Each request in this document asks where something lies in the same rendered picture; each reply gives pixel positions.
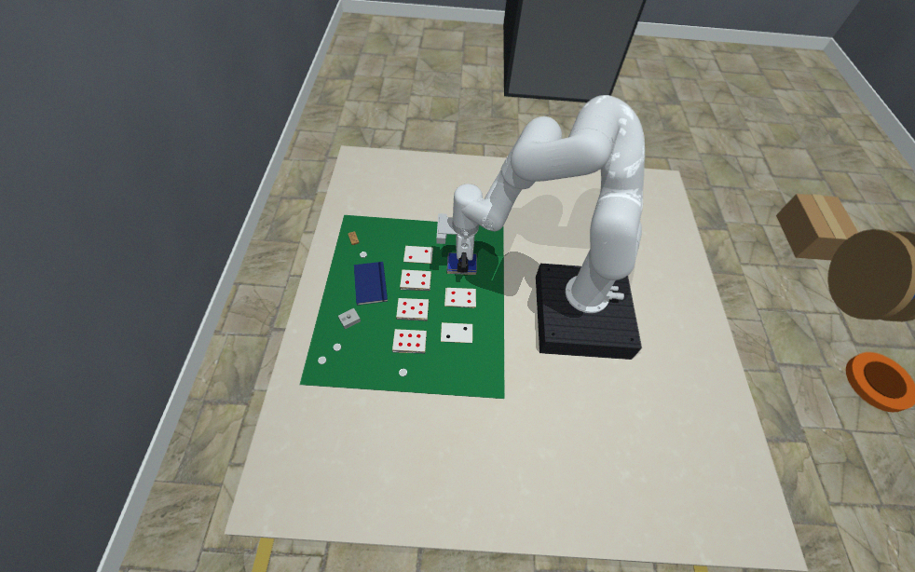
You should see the green felt mat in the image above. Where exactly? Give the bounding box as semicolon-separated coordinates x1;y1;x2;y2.
300;215;504;399

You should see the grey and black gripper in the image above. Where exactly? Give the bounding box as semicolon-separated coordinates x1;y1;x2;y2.
456;231;478;272

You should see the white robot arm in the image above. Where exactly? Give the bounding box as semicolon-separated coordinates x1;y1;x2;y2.
436;95;645;313

